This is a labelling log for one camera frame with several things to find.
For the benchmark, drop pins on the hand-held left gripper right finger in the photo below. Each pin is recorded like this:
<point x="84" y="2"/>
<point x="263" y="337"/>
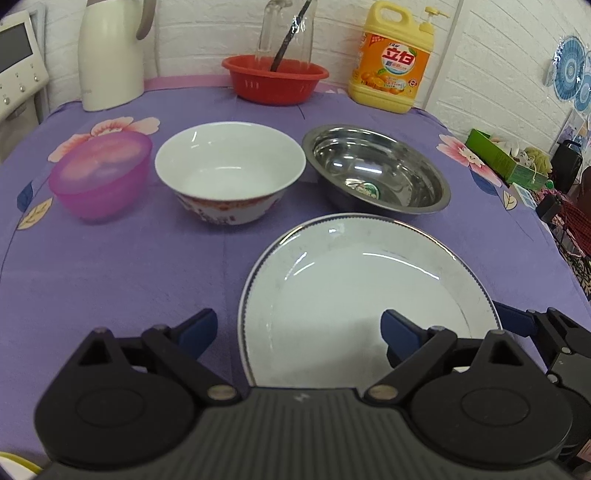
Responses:
<point x="400" y="333"/>

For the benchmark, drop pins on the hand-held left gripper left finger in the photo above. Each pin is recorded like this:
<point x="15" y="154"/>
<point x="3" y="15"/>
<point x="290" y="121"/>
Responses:
<point x="199" y="328"/>

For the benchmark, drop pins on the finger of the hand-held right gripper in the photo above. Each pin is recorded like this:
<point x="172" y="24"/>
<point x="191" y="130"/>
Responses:
<point x="512" y="318"/>

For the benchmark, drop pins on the white plate with blue rim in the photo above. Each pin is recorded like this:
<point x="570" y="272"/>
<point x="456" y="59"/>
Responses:
<point x="346" y="286"/>

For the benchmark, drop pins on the stainless steel bowl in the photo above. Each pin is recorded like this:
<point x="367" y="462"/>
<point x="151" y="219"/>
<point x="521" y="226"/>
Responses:
<point x="374" y="170"/>

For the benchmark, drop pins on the white ceramic bowl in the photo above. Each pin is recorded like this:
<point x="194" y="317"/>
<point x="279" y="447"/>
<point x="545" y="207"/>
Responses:
<point x="231" y="166"/>

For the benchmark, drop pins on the purple plastic bowl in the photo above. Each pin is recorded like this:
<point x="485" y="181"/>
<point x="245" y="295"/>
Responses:
<point x="99" y="184"/>

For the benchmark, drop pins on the purple floral tablecloth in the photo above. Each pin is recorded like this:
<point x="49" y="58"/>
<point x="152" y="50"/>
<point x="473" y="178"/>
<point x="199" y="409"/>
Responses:
<point x="138" y="267"/>

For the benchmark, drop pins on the red plaid cloth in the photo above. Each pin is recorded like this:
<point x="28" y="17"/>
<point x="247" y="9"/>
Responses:
<point x="575" y="228"/>

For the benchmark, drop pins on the green cardboard box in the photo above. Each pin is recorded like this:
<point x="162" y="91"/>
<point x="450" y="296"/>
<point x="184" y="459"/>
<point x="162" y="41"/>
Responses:
<point x="503" y="159"/>

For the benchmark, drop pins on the blue paper fan decoration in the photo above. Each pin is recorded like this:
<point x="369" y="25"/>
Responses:
<point x="584" y="92"/>
<point x="567" y="67"/>

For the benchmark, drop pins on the red plastic basket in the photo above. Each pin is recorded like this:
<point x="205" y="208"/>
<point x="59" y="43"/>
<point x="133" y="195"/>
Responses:
<point x="272" y="87"/>

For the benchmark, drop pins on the yellow detergent bottle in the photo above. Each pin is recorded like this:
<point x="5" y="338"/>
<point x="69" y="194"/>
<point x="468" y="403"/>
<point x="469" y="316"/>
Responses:
<point x="392" y="64"/>

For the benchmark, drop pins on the cream thermal jug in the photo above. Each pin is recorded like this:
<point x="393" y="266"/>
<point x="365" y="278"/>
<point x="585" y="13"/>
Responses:
<point x="111" y="60"/>

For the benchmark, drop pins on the clear glass bottle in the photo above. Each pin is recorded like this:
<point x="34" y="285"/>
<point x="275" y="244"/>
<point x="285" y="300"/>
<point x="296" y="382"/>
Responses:
<point x="272" y="32"/>

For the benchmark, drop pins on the dark stick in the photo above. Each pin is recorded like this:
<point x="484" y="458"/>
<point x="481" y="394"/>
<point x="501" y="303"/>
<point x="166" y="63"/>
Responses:
<point x="288" y="34"/>

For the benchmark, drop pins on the white appliance with screen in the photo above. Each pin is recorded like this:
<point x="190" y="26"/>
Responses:
<point x="18" y="60"/>

